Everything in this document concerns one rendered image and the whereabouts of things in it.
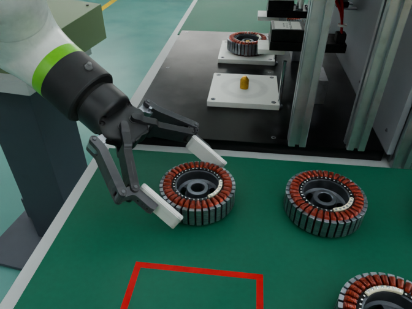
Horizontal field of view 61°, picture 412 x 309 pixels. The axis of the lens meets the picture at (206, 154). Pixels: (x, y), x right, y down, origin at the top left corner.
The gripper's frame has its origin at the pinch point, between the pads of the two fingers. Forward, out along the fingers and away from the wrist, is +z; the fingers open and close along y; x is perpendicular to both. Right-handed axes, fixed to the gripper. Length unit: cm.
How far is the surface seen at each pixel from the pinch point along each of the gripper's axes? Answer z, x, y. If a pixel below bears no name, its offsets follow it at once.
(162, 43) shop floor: -112, -155, -243
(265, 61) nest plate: -7, -3, -51
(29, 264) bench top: -9.9, -9.0, 20.0
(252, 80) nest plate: -6.1, -2.5, -38.0
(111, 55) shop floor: -131, -166, -195
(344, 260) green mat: 20.3, 9.1, 0.9
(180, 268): 4.9, 0.0, 11.7
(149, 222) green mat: -1.9, -3.9, 7.2
